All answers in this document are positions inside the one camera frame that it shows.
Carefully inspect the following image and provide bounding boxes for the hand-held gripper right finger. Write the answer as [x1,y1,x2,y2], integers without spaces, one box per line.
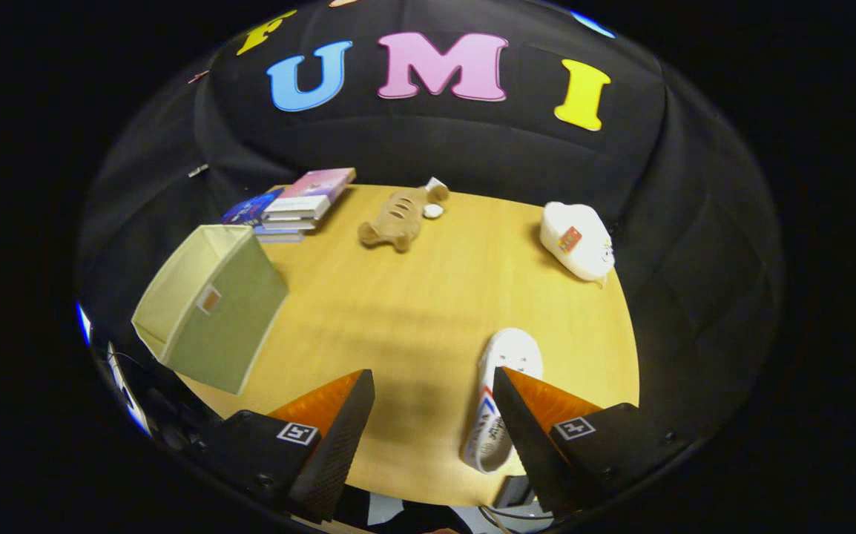
[493,366,689,518]

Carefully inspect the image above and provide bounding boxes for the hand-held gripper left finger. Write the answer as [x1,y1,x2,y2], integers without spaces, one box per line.
[194,369,377,524]

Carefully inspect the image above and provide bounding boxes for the white canvas shoe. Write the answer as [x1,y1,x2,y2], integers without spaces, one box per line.
[461,329,545,474]

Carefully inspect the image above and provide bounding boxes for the green fabric storage box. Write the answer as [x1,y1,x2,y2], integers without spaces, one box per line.
[131,224,290,396]

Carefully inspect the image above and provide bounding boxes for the white plush toy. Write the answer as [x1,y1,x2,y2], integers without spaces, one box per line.
[539,202,616,287]

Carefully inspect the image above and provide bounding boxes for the pale blue book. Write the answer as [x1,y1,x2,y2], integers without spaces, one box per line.
[254,226,306,244]

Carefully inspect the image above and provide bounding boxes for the brown plush toy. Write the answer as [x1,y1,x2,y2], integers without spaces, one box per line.
[358,178,450,254]

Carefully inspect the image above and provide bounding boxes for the dark blue book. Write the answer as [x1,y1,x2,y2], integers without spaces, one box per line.
[221,187,286,227]

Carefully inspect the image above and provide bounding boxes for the pink cover book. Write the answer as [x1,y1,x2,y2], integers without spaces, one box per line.
[276,168,357,205]

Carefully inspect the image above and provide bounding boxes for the black backdrop cloth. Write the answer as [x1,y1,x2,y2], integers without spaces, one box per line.
[76,0,785,446]

